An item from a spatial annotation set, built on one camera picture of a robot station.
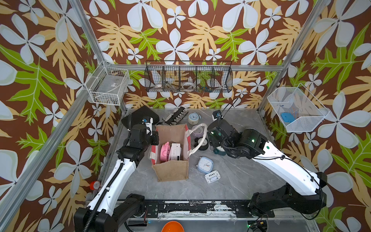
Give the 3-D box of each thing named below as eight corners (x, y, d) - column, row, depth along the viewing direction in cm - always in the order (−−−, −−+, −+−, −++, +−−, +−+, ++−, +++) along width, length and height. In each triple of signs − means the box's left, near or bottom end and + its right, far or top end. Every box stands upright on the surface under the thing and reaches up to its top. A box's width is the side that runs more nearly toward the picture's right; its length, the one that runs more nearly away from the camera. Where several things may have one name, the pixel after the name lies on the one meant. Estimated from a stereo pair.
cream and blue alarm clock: (190, 126, 111) (190, 122, 108) (186, 118, 116) (186, 114, 113) (202, 122, 114) (202, 118, 110) (197, 115, 119) (197, 111, 115)
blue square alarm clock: (195, 168, 90) (195, 166, 87) (200, 157, 94) (200, 155, 92) (209, 175, 87) (210, 173, 84) (214, 164, 92) (215, 161, 89)
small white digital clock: (208, 184, 84) (208, 182, 82) (204, 176, 87) (205, 175, 85) (220, 178, 86) (221, 177, 84) (216, 171, 89) (217, 170, 87)
